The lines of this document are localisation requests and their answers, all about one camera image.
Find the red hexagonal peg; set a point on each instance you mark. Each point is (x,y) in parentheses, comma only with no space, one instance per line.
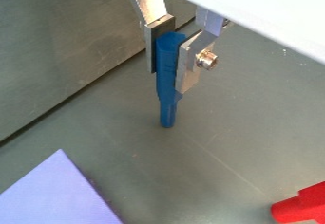
(304,207)

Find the purple base block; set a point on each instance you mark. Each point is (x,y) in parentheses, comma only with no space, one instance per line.
(56,195)

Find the gripper 1 silver left finger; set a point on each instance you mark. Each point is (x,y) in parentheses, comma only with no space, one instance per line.
(156,22)

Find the blue hexagonal peg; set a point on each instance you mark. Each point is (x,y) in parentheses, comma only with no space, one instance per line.
(168,46)

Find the gripper 1 silver right finger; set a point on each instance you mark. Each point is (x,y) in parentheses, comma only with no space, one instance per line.
(196,51)

